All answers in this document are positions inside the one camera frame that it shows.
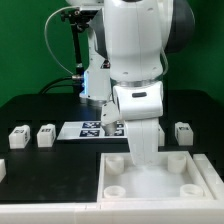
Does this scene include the white square tabletop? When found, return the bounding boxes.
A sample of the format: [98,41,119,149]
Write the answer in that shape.
[97,151,215,202]

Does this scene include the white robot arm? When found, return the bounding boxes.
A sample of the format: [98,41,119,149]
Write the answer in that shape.
[66,0,195,166]

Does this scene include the marker plate with tags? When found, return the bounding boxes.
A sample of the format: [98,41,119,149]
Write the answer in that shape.
[57,121,126,140]

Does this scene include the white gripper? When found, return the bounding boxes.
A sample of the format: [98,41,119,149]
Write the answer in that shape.
[113,81,163,166]

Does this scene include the white block at left edge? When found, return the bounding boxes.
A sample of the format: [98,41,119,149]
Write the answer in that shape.
[0,159,6,182]

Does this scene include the black base cables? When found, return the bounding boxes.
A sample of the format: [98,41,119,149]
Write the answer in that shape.
[38,77,84,95]

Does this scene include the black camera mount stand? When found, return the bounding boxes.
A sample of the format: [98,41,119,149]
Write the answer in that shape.
[61,9,88,95]

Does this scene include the white L-shaped obstacle fence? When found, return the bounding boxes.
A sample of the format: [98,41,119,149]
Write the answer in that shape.
[0,154,224,224]

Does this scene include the grey cable loop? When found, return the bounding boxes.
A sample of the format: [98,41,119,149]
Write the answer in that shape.
[44,7,78,76]

